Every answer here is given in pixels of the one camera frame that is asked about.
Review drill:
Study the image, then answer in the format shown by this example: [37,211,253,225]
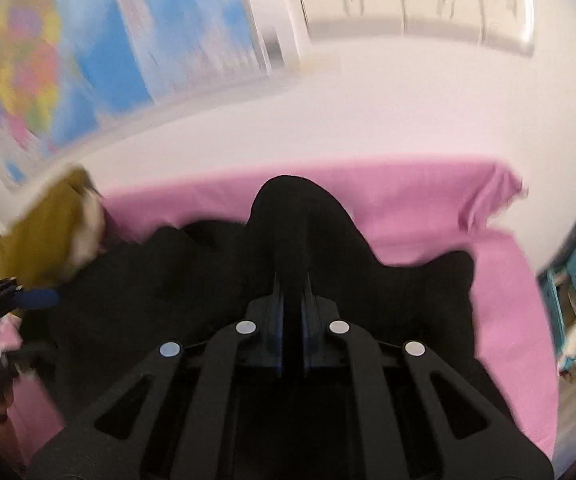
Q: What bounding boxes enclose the yellow jacket with cream lining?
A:
[0,166,107,292]

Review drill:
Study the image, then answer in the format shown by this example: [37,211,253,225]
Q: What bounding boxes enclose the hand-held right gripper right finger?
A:
[303,280,554,480]

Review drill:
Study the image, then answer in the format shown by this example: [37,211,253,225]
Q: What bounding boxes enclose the black garment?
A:
[20,175,519,480]

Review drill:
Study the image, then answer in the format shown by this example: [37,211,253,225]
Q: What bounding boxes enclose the white panelled cabinet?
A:
[290,0,537,57]

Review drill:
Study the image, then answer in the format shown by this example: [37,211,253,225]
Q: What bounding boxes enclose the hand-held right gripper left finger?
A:
[28,272,287,480]

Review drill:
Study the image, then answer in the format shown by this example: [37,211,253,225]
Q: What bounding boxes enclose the pink bed sheet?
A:
[0,157,561,471]

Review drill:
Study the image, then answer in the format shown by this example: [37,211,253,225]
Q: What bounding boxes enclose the colourful wall map poster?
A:
[0,0,275,188]

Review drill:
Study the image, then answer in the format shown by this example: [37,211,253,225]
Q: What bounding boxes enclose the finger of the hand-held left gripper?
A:
[0,277,62,312]

